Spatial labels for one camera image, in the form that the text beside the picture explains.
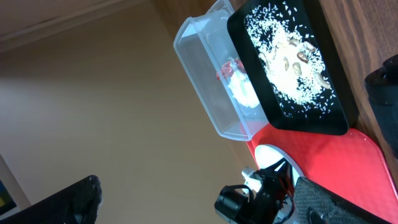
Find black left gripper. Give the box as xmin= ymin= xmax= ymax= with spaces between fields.
xmin=214 ymin=159 xmax=294 ymax=224

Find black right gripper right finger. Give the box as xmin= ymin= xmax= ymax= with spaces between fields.
xmin=294 ymin=177 xmax=388 ymax=224

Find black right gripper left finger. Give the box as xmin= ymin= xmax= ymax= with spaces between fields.
xmin=1 ymin=175 xmax=102 ymax=224

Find light blue plate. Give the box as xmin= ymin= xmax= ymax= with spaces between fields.
xmin=254 ymin=144 xmax=305 ymax=186

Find white napkin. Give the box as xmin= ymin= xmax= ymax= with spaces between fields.
xmin=228 ymin=57 xmax=260 ymax=108

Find red snack wrapper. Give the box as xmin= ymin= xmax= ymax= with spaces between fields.
xmin=221 ymin=58 xmax=246 ymax=78

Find red plastic tray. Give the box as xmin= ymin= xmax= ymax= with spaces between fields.
xmin=247 ymin=124 xmax=397 ymax=223

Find spilled rice and food scraps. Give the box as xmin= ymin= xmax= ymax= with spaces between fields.
xmin=244 ymin=1 xmax=337 ymax=118

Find black plastic tray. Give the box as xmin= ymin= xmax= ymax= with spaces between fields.
xmin=227 ymin=1 xmax=359 ymax=135

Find clear plastic bin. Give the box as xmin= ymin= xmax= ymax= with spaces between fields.
xmin=174 ymin=0 xmax=268 ymax=141

